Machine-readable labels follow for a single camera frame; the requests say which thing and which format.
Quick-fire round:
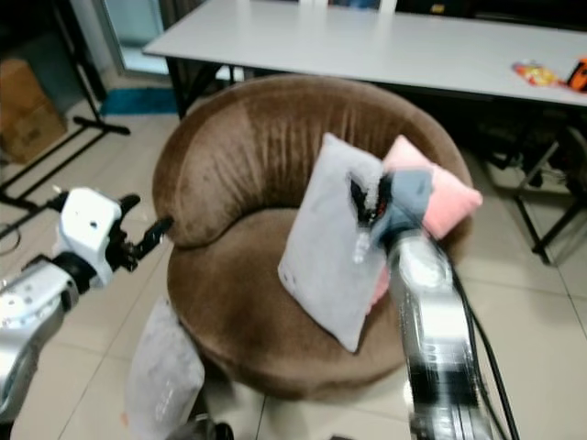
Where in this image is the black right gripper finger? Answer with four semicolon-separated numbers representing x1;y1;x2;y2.
348;174;371;226

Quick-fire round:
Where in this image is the grey square pillow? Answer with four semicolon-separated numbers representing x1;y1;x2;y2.
277;133;388;355
124;297;208;440

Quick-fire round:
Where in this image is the pink square pillow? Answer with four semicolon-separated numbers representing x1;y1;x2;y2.
369;136;484;305

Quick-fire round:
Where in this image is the brown round velvet sofa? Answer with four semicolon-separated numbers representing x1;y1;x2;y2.
151;75;474;401

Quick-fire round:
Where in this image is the black metal floor stand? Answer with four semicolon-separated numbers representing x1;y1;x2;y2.
0;0;132;213

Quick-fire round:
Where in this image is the blue door mat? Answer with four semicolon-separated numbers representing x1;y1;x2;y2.
100;86;181;116

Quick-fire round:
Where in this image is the brown cardboard box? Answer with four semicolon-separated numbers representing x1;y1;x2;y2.
0;57;68;165

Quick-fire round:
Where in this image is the white folding table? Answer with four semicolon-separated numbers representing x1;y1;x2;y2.
144;0;587;129

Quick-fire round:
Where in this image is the red yellow snack packet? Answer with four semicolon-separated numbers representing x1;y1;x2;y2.
512;60;566;89

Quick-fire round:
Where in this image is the orange black object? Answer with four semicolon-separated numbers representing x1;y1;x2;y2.
567;57;587;94

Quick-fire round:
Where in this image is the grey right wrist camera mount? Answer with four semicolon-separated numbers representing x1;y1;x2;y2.
371;169;435;247

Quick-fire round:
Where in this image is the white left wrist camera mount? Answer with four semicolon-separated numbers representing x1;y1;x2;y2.
55;187;123;277

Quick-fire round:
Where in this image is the looped black floor cable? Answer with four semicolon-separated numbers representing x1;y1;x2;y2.
0;216;26;257

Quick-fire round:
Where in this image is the black metal rack frame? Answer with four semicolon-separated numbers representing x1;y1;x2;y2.
503;117;587;268

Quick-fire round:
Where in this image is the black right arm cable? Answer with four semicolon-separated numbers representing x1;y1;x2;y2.
448;236;521;440

